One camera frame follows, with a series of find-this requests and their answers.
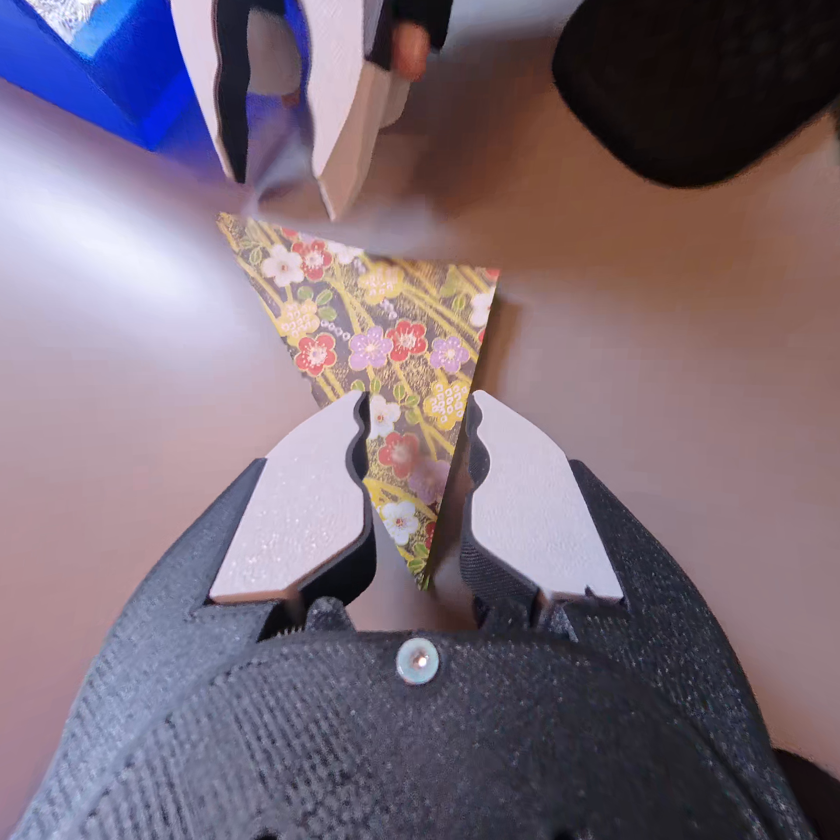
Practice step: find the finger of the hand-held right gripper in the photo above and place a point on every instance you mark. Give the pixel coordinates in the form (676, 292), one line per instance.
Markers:
(348, 92)
(204, 66)

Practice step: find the blue plastic bin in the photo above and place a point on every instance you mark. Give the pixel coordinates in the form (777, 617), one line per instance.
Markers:
(118, 72)

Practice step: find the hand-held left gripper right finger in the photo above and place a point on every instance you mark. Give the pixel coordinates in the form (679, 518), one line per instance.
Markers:
(538, 519)

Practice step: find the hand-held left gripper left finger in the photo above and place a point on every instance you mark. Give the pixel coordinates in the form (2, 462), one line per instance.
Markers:
(295, 519)

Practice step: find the person's right hand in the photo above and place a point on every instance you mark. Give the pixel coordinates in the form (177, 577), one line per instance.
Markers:
(410, 50)

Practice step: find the green backed floral paper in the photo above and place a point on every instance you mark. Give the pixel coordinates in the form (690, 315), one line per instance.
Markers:
(381, 341)

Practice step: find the yellow backed black patterned paper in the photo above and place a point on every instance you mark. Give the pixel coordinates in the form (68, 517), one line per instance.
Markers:
(66, 13)

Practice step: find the black textured pad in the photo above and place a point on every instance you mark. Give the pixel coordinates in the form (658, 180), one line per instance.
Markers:
(696, 85)

